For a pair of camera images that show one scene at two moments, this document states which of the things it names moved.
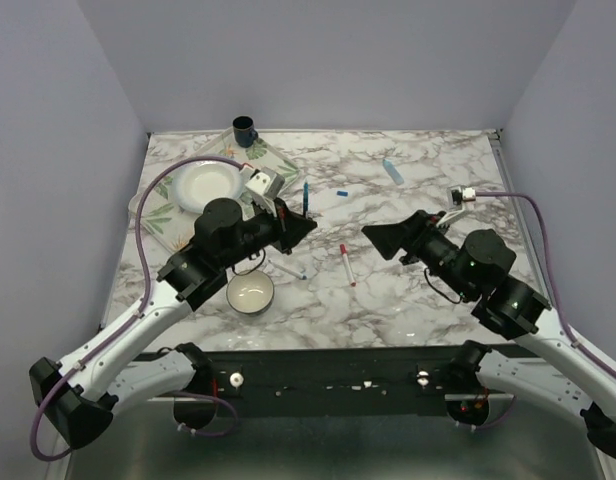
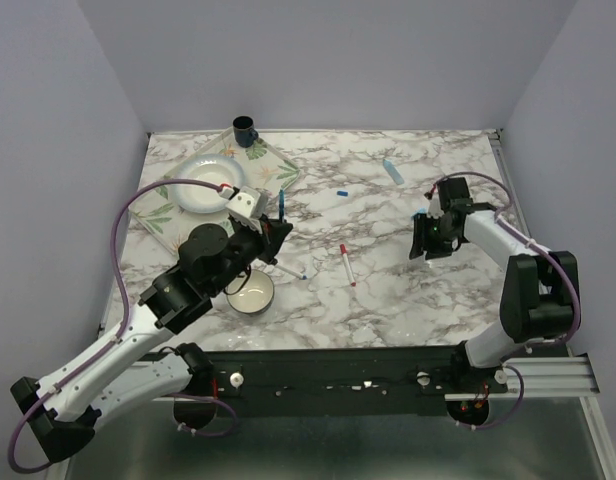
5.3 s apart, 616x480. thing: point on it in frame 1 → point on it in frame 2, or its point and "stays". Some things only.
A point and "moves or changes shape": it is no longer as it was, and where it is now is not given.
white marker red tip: (343, 249) stays
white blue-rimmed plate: (198, 182) stays
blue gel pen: (305, 197) moves or changes shape
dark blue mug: (244, 132) stays
